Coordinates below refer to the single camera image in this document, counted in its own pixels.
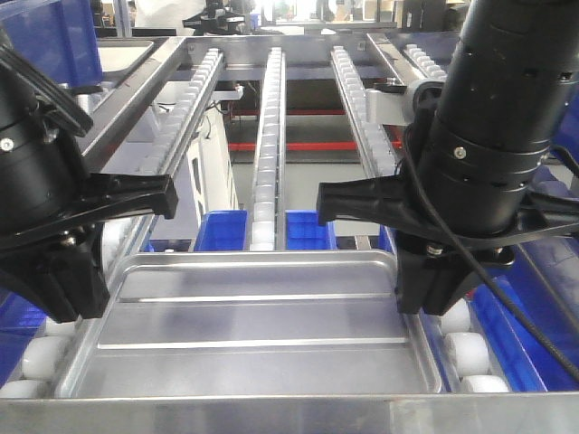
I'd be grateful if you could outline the silver ribbed metal tray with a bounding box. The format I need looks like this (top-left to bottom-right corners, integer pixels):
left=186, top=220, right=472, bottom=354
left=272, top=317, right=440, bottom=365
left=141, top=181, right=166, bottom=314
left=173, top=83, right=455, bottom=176
left=55, top=250, right=443, bottom=398

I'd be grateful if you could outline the grey tray far left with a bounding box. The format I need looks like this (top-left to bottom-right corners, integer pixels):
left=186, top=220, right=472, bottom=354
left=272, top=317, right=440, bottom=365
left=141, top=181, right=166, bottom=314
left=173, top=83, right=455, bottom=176
left=97, top=39, right=154, bottom=74

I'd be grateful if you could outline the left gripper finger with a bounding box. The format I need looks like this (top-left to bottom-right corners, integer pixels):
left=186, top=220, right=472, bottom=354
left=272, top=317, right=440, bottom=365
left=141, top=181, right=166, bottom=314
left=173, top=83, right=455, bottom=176
left=67, top=174, right=178, bottom=226

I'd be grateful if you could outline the blue crate lower right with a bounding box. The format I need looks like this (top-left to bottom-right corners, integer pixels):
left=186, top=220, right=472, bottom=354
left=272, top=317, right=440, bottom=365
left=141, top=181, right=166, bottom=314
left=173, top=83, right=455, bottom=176
left=465, top=243, right=579, bottom=392

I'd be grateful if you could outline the right steel divider rail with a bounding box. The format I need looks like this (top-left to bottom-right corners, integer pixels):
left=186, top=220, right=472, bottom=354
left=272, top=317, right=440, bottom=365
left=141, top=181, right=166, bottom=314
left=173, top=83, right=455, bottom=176
left=366, top=33, right=424, bottom=86

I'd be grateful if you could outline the middle white roller track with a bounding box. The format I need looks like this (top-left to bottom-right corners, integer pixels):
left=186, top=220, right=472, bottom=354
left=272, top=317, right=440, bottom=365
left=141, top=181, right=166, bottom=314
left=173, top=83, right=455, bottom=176
left=247, top=47, right=287, bottom=251

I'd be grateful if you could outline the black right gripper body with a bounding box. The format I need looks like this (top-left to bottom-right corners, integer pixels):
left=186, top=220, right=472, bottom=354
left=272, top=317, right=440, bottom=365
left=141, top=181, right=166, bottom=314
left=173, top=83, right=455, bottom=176
left=395, top=192, right=578, bottom=315

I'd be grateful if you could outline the blue crate lower left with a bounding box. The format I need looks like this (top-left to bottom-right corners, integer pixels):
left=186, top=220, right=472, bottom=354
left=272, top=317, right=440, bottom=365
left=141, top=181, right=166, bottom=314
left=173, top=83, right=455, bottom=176
left=1, top=288, right=46, bottom=385

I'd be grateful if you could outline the far right roller track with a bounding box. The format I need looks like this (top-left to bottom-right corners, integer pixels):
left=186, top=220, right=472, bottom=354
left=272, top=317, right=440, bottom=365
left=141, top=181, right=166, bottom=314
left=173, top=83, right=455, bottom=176
left=403, top=43, right=447, bottom=82

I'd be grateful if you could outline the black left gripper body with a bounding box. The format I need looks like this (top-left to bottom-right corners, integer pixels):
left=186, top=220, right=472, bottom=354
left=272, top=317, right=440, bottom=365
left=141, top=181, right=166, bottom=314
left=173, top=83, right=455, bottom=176
left=1, top=222, right=109, bottom=323

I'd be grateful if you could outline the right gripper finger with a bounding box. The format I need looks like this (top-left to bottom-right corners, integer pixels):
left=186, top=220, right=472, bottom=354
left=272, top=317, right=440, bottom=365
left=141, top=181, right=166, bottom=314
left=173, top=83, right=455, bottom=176
left=316, top=175, right=416, bottom=234

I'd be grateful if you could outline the red metal floor frame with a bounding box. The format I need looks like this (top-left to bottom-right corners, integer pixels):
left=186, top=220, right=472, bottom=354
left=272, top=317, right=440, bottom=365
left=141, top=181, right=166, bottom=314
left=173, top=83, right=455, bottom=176
left=227, top=108, right=403, bottom=153

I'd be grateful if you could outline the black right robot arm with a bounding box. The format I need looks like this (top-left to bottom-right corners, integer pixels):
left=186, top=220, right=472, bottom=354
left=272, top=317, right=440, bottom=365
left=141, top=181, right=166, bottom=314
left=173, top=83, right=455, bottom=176
left=317, top=1, right=578, bottom=315

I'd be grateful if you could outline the blue crate below middle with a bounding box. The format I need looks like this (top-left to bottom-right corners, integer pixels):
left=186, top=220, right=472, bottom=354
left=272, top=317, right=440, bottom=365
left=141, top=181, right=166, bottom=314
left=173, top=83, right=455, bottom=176
left=194, top=210, right=337, bottom=252

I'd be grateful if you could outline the steel front shelf rail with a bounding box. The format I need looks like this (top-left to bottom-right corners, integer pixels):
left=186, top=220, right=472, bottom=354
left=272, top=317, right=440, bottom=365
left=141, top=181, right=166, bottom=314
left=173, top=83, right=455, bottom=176
left=1, top=392, right=578, bottom=433

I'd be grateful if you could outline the right white roller track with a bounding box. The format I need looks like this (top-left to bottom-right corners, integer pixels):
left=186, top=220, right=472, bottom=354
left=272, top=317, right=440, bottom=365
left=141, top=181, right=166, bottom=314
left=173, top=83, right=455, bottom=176
left=331, top=45, right=511, bottom=393

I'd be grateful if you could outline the steel divider rail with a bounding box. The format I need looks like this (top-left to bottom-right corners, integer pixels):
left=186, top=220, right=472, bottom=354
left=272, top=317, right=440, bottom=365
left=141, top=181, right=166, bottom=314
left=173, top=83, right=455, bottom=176
left=78, top=37, right=186, bottom=172
left=366, top=33, right=424, bottom=86

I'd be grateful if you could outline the blue bin upper left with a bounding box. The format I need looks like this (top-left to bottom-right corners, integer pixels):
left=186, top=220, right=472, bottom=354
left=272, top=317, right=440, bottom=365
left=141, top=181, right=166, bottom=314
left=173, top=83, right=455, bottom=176
left=1, top=0, right=103, bottom=87

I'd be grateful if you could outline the left steel divider rail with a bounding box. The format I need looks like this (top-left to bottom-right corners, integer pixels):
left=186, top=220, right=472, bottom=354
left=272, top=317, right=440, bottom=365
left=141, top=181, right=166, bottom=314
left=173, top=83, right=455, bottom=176
left=78, top=37, right=186, bottom=172

